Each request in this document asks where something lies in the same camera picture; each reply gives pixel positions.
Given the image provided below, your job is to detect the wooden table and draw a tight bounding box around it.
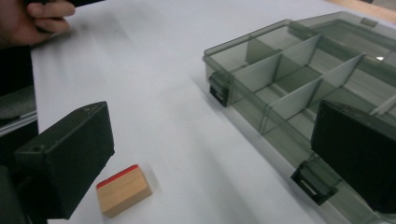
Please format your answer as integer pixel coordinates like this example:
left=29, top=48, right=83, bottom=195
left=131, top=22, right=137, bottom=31
left=323, top=0, right=396, bottom=24

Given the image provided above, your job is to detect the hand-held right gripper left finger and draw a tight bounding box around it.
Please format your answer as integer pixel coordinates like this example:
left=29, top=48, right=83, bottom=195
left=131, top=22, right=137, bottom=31
left=13, top=101, right=115, bottom=220

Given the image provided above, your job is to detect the metal floor rail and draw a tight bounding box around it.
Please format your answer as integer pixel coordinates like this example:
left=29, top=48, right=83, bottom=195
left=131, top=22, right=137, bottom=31
left=0, top=110, right=39, bottom=137

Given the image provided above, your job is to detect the white board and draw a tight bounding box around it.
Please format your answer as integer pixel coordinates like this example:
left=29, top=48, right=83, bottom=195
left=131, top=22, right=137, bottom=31
left=30, top=0, right=396, bottom=224

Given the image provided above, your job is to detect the small wooden block red edge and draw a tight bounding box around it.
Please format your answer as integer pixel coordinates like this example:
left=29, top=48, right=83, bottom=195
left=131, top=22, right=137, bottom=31
left=95, top=163, right=153, bottom=218

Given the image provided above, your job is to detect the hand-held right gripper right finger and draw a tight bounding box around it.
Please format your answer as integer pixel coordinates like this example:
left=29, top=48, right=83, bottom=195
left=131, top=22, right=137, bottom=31
left=310, top=100, right=396, bottom=215

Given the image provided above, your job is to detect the clear grey compartment box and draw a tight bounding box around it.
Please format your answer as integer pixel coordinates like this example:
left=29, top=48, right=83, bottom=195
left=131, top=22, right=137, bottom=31
left=203, top=11, right=396, bottom=224

